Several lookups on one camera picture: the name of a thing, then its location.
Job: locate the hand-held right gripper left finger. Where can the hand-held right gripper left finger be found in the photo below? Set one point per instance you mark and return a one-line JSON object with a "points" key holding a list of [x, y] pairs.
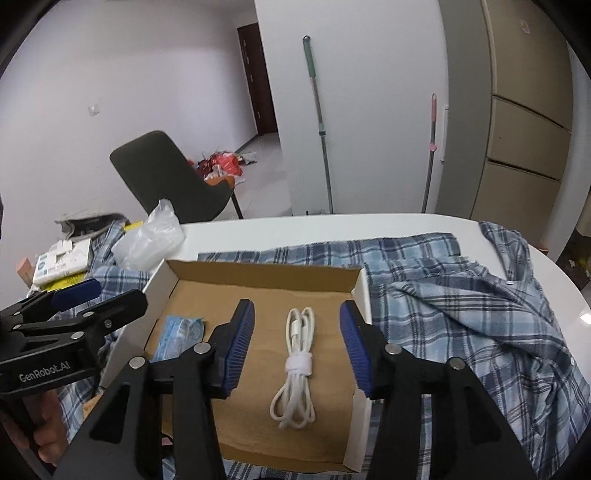
{"points": [[241, 344]]}

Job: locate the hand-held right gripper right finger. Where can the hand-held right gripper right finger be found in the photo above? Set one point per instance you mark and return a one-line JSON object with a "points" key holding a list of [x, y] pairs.
{"points": [[354, 350]]}

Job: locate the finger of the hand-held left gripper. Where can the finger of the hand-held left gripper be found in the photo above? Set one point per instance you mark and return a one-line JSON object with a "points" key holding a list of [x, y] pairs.
{"points": [[76, 291], [115, 311]]}

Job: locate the white cardboard box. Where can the white cardboard box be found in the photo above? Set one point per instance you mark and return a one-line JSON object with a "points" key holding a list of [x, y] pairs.
{"points": [[268, 300]]}

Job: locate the person's left hand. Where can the person's left hand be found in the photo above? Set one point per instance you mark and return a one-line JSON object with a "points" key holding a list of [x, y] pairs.
{"points": [[51, 424]]}

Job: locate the white tissue pack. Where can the white tissue pack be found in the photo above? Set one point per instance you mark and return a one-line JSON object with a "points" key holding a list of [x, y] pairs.
{"points": [[60, 261]]}

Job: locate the pink container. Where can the pink container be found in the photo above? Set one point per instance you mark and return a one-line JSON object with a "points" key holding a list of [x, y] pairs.
{"points": [[25, 270]]}

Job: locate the blue packet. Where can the blue packet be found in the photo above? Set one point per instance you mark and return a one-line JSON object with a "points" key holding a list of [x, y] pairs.
{"points": [[180, 333]]}

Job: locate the grey flat object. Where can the grey flat object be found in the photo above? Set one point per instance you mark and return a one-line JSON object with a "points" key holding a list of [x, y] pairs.
{"points": [[87, 224]]}

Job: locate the clear plastic bag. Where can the clear plastic bag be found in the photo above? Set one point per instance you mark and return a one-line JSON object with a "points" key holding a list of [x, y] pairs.
{"points": [[147, 240]]}

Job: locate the yellow packet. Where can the yellow packet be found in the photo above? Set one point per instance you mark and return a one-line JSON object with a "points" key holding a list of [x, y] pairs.
{"points": [[133, 225]]}

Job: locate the blue plaid shirt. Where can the blue plaid shirt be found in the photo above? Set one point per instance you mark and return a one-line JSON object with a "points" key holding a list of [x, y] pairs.
{"points": [[461, 323]]}

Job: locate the dark chair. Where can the dark chair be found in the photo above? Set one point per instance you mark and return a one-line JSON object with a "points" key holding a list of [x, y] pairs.
{"points": [[161, 180]]}

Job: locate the pile of red bags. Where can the pile of red bags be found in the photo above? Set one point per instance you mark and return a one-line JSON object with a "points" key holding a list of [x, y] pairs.
{"points": [[226, 164]]}

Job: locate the dark brown door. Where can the dark brown door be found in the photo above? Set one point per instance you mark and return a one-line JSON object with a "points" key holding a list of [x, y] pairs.
{"points": [[256, 78]]}

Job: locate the beige refrigerator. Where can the beige refrigerator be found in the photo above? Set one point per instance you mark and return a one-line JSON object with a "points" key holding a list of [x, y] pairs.
{"points": [[521, 138]]}

